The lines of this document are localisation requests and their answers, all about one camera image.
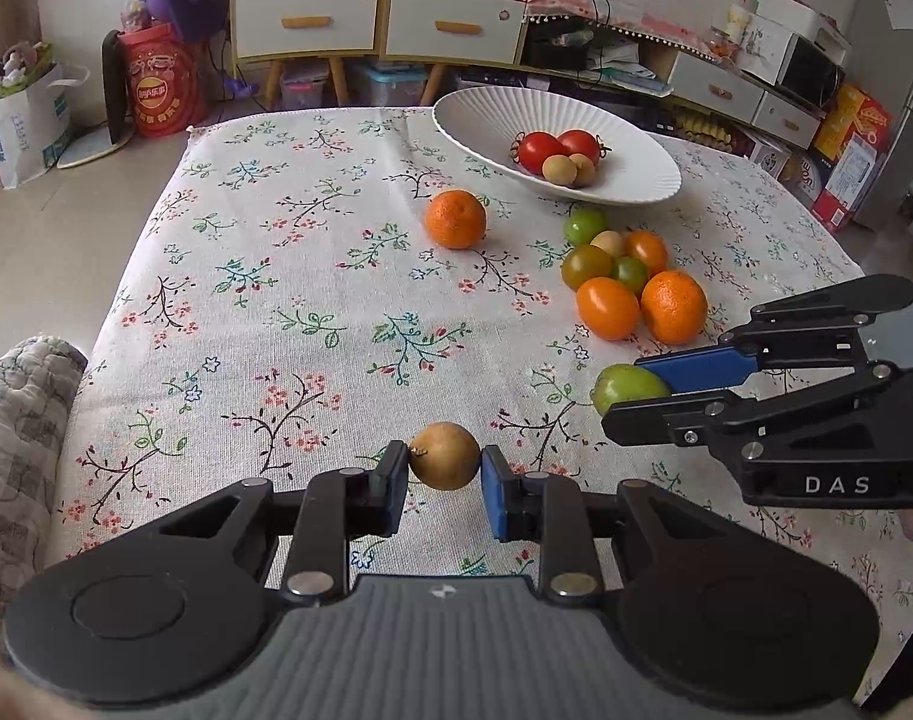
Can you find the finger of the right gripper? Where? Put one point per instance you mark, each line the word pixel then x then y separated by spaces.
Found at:
pixel 711 419
pixel 819 329

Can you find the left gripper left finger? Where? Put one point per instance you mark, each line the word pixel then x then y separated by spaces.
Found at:
pixel 337 508

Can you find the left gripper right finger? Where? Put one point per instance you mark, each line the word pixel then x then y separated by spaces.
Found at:
pixel 553 512

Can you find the beige longan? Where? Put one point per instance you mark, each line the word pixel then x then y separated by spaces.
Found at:
pixel 585 170
pixel 559 169
pixel 444 456
pixel 611 242

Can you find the green oval fruit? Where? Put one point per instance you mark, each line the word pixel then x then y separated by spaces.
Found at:
pixel 621 383

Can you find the large orange mandarin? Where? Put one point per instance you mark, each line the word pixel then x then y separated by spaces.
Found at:
pixel 674 307

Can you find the orange tomato front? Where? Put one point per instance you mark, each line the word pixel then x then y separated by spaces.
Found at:
pixel 608 308

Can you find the orange tomato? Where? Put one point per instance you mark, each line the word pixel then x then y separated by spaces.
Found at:
pixel 649 249
pixel 608 308

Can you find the small dark green tomato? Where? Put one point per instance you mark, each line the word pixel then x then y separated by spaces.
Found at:
pixel 631 273

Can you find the orange tomato back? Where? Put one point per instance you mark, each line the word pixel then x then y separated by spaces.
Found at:
pixel 649 249

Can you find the olive yellow-green tomato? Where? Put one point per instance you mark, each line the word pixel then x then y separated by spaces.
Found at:
pixel 583 263

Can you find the green round fruit back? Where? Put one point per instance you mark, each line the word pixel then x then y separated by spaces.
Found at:
pixel 583 224

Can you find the lone orange mandarin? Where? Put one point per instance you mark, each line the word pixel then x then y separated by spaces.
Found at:
pixel 455 219

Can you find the red tomato with stem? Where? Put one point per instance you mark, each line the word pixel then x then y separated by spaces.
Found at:
pixel 531 149

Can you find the floral tablecloth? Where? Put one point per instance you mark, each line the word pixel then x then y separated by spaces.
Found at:
pixel 285 313

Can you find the yellow egg carton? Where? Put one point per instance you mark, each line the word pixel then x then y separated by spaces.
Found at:
pixel 700 128

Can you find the white microwave oven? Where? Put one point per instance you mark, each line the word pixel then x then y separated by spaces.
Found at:
pixel 789 62

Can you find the quilted cushion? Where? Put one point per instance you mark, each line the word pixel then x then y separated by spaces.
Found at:
pixel 39 379

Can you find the low wooden tv bench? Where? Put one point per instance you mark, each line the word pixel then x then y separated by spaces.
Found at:
pixel 646 62

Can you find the white ribbed plate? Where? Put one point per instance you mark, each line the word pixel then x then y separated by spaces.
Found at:
pixel 484 122

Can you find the clear storage bin blue lid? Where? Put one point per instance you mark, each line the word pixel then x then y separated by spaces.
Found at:
pixel 389 87

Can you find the pink cloth on bench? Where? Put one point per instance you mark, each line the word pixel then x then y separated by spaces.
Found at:
pixel 629 18

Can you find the red snack bucket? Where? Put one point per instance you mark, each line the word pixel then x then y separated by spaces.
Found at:
pixel 164 82

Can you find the white paper shopping bag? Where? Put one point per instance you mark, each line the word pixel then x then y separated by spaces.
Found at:
pixel 35 124

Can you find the wooden cabinet with drawers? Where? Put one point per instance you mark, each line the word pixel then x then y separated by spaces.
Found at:
pixel 438 33

